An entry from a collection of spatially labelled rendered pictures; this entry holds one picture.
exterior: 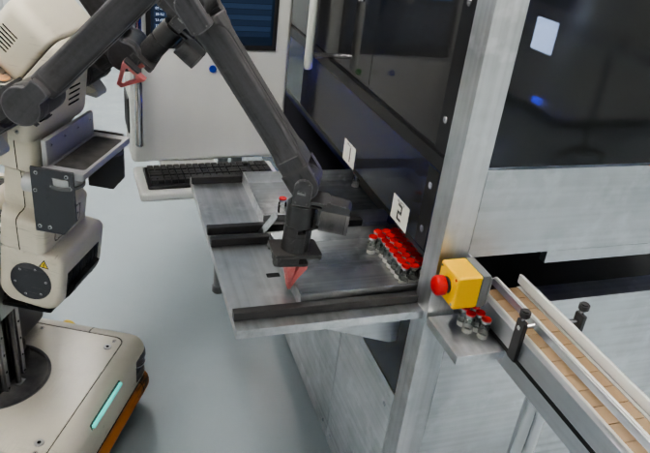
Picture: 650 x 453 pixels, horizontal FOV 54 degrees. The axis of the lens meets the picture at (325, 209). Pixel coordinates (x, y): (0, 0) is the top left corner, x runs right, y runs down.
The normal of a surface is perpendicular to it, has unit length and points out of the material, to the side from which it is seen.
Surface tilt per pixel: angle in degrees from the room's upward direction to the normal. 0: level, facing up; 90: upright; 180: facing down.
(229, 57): 91
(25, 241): 90
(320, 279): 0
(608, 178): 90
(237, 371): 0
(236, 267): 0
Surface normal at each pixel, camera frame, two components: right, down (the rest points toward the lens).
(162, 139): 0.36, 0.46
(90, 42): -0.08, 0.52
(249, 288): 0.11, -0.89
